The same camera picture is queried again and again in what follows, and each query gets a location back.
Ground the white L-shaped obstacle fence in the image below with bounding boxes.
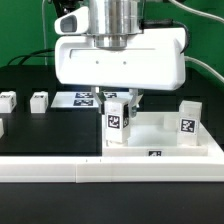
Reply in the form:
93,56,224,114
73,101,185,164
0,129,224,183

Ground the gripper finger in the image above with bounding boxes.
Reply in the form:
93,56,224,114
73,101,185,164
128,89,144,118
91,86,104,114

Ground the white square table top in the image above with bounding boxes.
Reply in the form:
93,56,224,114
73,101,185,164
102,112,208,157

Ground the white block at left edge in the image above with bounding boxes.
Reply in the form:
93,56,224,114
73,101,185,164
0,118,4,139

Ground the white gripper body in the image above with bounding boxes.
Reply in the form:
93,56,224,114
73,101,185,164
55,28,185,90

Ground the black cable bundle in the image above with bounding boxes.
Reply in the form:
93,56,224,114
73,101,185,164
6,48,56,67

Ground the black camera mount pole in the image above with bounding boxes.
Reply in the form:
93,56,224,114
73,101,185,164
47,0,83,17

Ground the white marker plate with tags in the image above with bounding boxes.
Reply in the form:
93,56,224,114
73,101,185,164
51,91,131,108

